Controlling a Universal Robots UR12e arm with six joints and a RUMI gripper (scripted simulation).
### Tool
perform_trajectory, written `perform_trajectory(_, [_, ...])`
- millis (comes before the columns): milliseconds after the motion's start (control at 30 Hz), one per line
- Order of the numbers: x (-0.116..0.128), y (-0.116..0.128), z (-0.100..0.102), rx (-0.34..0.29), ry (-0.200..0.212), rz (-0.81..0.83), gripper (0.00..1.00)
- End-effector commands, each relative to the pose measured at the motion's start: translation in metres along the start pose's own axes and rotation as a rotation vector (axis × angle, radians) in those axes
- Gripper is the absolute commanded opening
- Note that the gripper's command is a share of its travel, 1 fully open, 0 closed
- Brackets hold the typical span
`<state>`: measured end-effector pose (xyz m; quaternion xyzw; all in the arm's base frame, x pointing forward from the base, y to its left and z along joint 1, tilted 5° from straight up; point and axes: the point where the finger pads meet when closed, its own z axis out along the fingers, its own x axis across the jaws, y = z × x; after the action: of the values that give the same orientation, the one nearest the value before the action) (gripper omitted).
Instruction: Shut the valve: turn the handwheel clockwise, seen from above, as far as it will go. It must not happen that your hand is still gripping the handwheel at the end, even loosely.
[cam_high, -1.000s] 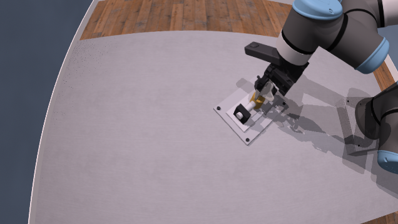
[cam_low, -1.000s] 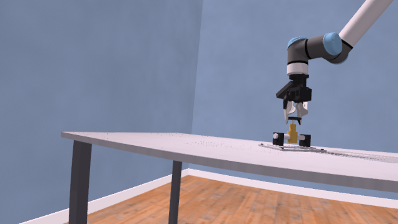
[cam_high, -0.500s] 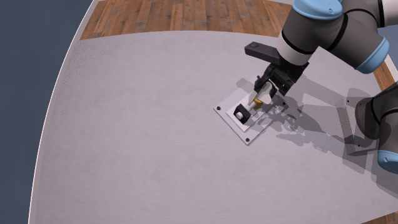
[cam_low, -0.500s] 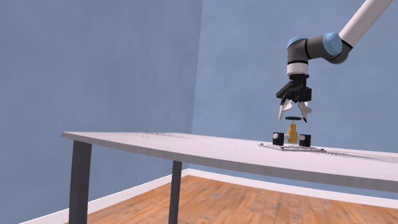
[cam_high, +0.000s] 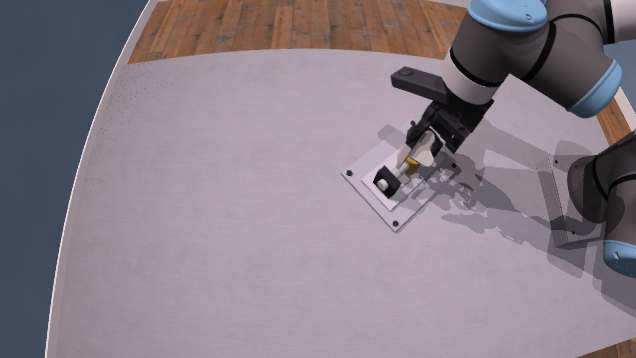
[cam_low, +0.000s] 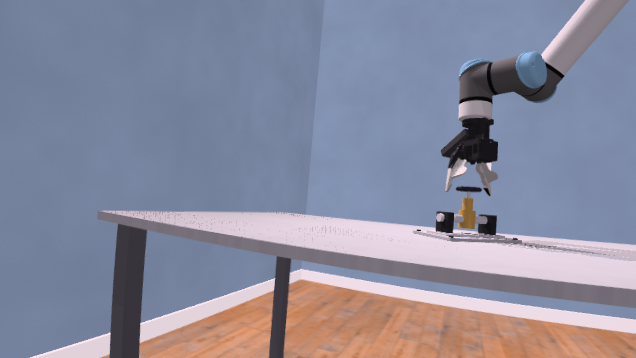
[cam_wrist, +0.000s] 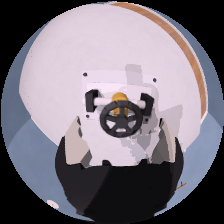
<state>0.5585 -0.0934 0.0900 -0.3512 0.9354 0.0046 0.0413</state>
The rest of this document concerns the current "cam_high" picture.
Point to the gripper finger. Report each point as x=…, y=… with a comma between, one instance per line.
x=416, y=148

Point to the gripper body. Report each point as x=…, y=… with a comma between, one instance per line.
x=455, y=119

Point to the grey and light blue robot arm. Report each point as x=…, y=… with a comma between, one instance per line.
x=568, y=65

